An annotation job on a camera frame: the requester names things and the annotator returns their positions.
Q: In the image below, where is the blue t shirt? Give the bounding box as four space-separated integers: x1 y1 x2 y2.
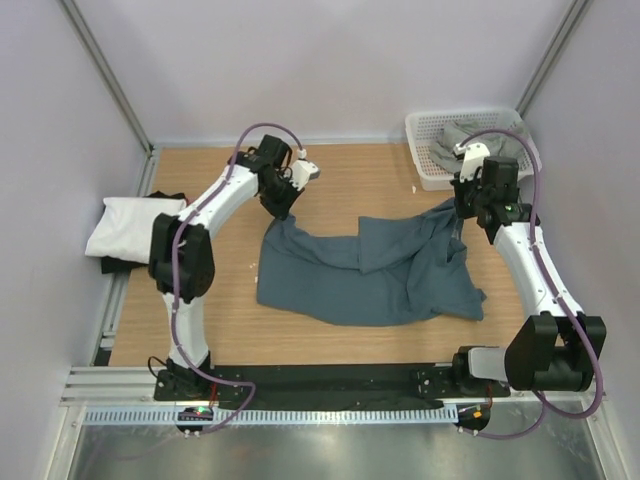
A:
257 199 486 327

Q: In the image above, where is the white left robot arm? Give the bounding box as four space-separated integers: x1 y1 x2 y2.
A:
148 135 319 400

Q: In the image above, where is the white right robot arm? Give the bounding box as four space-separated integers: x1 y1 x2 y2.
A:
450 144 606 396

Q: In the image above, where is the grey t shirt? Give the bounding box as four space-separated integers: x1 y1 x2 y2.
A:
429 120 528 174

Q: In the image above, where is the white plastic basket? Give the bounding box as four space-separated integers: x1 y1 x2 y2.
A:
405 107 523 191

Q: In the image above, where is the folded white t shirt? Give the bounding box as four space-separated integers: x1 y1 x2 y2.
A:
84 195 187 265

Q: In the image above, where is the folded black t shirt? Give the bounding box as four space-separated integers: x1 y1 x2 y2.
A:
101 190 190 275

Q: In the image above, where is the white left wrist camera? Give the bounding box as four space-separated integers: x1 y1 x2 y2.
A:
289 148 321 191

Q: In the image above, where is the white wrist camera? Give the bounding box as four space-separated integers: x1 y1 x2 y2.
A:
453 142 490 183
289 148 321 191

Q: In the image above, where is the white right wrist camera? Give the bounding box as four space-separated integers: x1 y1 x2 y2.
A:
453 142 490 183

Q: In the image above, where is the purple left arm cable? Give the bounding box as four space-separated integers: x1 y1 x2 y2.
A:
147 122 307 437

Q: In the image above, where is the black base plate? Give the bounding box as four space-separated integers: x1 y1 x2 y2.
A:
154 363 510 411

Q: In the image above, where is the aluminium right corner post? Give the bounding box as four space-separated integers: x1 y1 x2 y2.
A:
515 0 594 117

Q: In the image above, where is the aluminium corner post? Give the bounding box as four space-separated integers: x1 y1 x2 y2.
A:
515 0 594 117
60 0 155 154

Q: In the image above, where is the aluminium left corner post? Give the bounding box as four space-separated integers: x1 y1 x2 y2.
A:
60 0 155 154

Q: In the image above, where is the aluminium front rail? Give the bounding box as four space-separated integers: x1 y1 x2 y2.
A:
59 364 609 407

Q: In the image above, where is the slotted grey cable duct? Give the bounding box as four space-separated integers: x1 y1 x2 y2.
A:
83 404 458 427

